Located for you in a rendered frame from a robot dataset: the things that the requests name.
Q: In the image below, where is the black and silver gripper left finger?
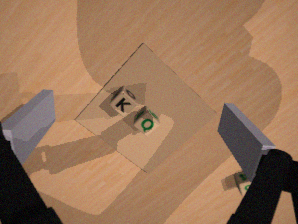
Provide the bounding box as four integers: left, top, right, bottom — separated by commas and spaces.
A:
0, 89, 63, 224

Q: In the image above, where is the wooden block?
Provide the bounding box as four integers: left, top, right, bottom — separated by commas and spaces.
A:
234, 172, 251, 196
133, 106, 160, 136
109, 86, 138, 117

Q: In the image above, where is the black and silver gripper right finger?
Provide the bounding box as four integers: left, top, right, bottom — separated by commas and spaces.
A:
217, 103, 298, 224

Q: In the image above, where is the tan flat mat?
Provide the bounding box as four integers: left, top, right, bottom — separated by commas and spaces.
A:
75, 43, 217, 174

